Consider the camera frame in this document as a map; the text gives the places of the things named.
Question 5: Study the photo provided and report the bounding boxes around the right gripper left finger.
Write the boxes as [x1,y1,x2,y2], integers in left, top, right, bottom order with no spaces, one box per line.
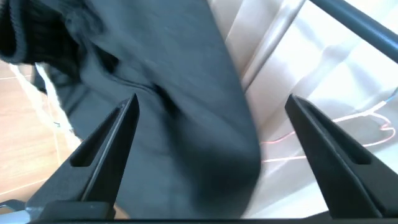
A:
[24,93,140,220]

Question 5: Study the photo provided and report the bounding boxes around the beige curtain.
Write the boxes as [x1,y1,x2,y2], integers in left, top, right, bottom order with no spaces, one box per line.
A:
[206,0,398,218]

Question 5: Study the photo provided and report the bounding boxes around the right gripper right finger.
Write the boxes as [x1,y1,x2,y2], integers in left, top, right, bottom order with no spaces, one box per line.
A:
[284,94,398,219]

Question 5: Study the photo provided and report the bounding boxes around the black shorts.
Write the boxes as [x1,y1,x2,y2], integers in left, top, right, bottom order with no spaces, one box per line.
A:
[0,0,262,220]

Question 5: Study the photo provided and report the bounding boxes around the pink clothes hanger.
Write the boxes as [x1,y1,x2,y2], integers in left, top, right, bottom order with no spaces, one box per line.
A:
[261,96,398,164]

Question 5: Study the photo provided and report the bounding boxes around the black clothes rack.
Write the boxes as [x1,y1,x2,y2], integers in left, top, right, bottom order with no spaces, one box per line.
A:
[309,0,398,65]

